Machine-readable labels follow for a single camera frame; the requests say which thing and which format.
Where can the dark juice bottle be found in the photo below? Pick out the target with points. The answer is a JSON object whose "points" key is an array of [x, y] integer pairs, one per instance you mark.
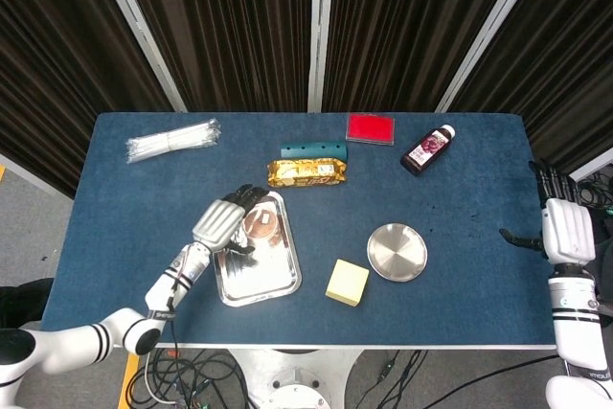
{"points": [[426, 150]]}

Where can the yellow floor tape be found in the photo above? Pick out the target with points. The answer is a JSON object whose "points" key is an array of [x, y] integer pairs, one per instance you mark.
{"points": [[128, 385]]}

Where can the dark brown pleated curtain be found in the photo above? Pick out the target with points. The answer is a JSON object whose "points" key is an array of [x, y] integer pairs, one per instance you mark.
{"points": [[565, 69], [225, 30], [402, 30], [57, 69]]}

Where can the red pad in clear case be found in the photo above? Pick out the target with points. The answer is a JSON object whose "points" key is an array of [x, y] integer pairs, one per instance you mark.
{"points": [[370, 128]]}

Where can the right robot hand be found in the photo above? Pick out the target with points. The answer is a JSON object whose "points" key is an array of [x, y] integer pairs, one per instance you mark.
{"points": [[567, 232]]}

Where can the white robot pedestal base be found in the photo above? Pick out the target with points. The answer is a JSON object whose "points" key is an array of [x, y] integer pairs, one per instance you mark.
{"points": [[297, 375]]}

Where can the rectangular metal tray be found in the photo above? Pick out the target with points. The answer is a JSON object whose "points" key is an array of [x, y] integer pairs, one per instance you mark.
{"points": [[268, 275]]}

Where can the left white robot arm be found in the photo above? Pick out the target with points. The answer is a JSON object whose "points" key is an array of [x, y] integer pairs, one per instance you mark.
{"points": [[177, 279]]}

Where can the white frame post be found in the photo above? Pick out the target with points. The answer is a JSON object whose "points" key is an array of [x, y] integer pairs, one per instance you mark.
{"points": [[320, 30], [139, 30], [488, 35]]}

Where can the round metal plate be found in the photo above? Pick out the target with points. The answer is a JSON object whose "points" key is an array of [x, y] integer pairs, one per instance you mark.
{"points": [[397, 252]]}

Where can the teal perforated plastic piece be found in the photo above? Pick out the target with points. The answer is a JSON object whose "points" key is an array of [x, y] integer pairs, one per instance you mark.
{"points": [[311, 148]]}

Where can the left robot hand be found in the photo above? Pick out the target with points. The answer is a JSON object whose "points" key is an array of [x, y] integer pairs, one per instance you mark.
{"points": [[218, 222]]}

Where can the clear jar of rubber bands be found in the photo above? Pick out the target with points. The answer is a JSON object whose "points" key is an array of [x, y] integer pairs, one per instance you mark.
{"points": [[263, 224]]}

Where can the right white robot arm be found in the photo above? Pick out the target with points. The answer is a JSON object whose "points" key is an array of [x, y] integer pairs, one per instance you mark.
{"points": [[574, 323]]}

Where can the gold snack package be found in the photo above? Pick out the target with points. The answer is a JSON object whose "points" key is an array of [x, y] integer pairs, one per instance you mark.
{"points": [[306, 173]]}

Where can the bundle of clear plastic straws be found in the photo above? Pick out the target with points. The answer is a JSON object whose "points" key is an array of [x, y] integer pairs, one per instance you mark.
{"points": [[172, 141]]}

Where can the black fabric object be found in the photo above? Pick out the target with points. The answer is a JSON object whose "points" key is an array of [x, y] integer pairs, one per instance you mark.
{"points": [[19, 303]]}

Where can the yellow sponge block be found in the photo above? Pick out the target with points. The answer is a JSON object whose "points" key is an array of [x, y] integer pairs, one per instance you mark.
{"points": [[347, 283]]}

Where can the blue felt table cover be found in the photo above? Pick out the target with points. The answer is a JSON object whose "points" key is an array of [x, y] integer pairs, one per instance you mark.
{"points": [[143, 217]]}

